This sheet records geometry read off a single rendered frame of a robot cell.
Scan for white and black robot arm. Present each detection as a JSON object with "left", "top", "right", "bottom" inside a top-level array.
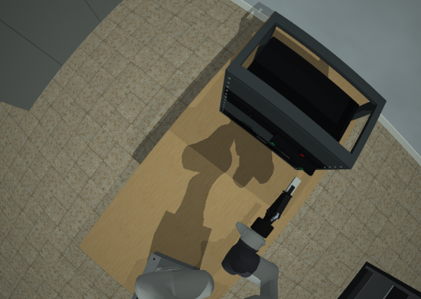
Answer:
[{"left": 134, "top": 221, "right": 279, "bottom": 299}]

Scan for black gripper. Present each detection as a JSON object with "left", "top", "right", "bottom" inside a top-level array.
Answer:
[{"left": 251, "top": 177, "right": 301, "bottom": 238}]

